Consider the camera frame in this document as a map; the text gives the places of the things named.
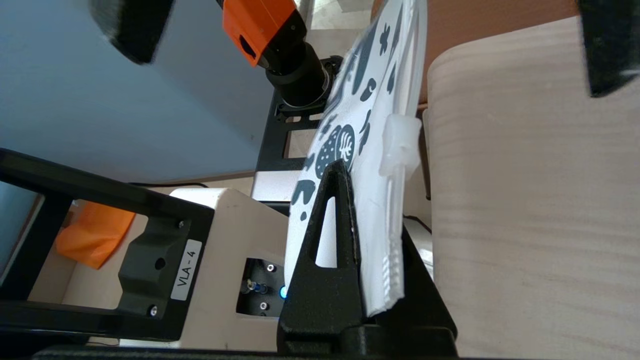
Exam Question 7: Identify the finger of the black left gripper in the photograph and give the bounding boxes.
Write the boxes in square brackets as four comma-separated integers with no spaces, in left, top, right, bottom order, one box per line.
[577,0,640,98]
[90,0,176,66]

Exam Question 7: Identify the black cylindrical torso joint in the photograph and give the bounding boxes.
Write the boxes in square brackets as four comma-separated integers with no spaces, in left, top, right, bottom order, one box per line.
[264,40,335,108]

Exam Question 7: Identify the orange soft plastic piece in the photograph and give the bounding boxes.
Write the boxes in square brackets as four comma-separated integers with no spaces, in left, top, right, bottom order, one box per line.
[55,200,137,271]

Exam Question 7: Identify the silver grey base block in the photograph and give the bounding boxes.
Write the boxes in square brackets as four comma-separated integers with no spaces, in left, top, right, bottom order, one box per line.
[251,170,307,203]

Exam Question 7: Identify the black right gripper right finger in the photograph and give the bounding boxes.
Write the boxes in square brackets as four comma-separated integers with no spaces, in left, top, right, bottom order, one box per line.
[360,227,458,357]

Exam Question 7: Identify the black robot torso frame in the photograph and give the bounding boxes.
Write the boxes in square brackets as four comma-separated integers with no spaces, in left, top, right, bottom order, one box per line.
[0,147,216,342]

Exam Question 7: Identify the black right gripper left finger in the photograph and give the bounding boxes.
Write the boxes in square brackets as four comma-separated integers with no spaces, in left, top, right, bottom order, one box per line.
[277,159,363,353]

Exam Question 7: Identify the beige wooden shelf table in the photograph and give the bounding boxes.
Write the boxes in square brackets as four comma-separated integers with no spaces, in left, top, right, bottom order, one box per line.
[422,15,640,360]

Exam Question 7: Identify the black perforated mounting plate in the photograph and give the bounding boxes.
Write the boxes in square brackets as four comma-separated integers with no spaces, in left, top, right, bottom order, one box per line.
[256,55,346,173]

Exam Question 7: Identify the orange robot part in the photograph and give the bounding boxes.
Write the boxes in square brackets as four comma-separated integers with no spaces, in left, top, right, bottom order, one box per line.
[222,0,308,68]

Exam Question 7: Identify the white horse-print zipper pouch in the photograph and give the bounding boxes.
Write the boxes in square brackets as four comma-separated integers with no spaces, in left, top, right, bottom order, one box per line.
[284,0,430,318]

